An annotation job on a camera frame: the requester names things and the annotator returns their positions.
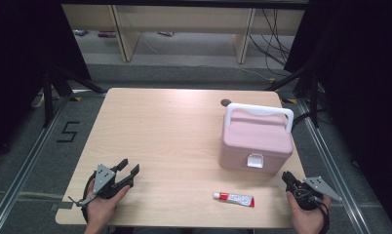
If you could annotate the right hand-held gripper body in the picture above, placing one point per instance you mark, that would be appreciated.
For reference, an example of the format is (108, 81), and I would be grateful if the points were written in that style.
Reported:
(317, 187)

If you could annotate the grey tape strip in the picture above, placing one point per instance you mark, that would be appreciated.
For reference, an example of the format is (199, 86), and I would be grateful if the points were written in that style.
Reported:
(62, 205)

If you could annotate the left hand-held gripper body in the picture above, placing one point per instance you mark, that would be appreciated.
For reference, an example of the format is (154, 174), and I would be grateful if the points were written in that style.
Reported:
(103, 177)

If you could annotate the person's left hand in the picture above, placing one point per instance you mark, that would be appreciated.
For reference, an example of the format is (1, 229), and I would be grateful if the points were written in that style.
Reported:
(101, 213)

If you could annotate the white red ointment tube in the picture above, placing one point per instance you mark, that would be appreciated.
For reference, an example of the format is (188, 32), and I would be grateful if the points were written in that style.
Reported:
(238, 199)

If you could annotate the pink storage box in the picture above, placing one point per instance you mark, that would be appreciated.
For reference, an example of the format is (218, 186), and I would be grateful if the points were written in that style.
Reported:
(255, 136)

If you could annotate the black metal stand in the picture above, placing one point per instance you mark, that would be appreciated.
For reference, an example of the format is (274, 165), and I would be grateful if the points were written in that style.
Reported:
(313, 97)
(47, 97)

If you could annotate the black curtain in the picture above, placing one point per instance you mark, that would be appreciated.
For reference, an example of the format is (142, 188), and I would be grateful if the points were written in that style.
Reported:
(21, 48)
(363, 65)

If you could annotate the metal floor rail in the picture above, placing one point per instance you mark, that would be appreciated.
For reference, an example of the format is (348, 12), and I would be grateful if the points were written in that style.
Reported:
(333, 175)
(25, 165)

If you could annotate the yellow black floor tape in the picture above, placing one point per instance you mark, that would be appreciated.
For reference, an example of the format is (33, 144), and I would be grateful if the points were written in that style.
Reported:
(289, 101)
(75, 98)

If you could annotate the dark round table grommet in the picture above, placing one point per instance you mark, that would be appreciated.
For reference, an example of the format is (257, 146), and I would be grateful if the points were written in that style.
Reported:
(226, 102)

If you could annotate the person's right hand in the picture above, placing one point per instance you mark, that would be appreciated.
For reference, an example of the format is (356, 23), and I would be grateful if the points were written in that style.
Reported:
(307, 222)

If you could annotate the light wooden shelf unit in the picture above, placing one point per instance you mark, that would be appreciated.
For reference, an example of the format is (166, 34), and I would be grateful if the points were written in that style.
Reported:
(184, 19)

